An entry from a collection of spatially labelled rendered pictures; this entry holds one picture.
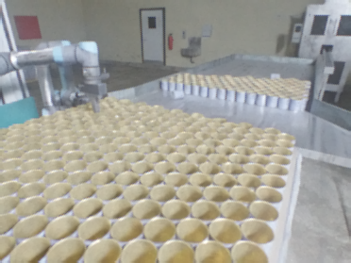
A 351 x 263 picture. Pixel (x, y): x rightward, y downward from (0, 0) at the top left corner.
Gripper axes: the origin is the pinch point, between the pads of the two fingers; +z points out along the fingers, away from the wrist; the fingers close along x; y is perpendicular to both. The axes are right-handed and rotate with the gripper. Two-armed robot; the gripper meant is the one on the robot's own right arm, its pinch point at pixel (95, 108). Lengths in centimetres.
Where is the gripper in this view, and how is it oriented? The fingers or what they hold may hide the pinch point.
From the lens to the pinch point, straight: 120.6
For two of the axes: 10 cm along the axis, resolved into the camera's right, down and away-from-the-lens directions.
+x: 8.6, 2.2, -4.6
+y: -5.1, 3.4, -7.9
